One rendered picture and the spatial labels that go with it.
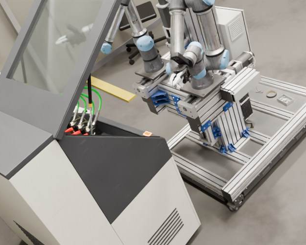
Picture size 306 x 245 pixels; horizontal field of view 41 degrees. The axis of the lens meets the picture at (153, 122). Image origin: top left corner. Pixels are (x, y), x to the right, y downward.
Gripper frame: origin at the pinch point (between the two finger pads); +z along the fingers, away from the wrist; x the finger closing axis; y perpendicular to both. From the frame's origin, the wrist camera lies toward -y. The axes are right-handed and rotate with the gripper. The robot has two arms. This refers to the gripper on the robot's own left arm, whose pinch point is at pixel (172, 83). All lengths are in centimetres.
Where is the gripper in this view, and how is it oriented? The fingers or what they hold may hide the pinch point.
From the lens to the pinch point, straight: 197.7
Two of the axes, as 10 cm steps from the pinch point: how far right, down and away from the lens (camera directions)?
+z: -3.7, 6.7, -6.4
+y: 4.4, 7.3, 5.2
